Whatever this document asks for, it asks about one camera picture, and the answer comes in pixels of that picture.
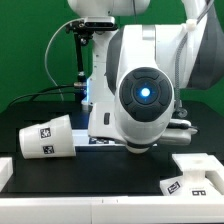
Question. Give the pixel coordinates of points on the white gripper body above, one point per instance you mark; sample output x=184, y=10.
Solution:
x=107, y=120

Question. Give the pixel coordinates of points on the white lamp shade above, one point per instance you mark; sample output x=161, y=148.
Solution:
x=47, y=140

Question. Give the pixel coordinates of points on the white lamp bulb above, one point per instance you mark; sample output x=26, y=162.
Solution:
x=136, y=150

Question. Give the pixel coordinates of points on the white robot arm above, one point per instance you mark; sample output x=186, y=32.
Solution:
x=140, y=70

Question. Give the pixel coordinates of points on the white marker sheet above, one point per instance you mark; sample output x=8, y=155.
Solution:
x=81, y=138

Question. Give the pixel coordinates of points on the white front rail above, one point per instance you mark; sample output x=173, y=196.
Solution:
x=112, y=210

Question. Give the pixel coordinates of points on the black camera on stand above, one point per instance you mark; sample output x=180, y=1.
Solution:
x=83, y=30

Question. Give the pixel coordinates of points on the white left rail block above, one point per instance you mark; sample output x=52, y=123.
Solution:
x=6, y=171

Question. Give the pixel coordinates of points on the white rail block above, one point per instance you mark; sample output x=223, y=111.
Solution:
x=217, y=179
x=6, y=171

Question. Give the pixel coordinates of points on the white right rail block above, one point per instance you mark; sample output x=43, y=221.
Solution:
x=217, y=179

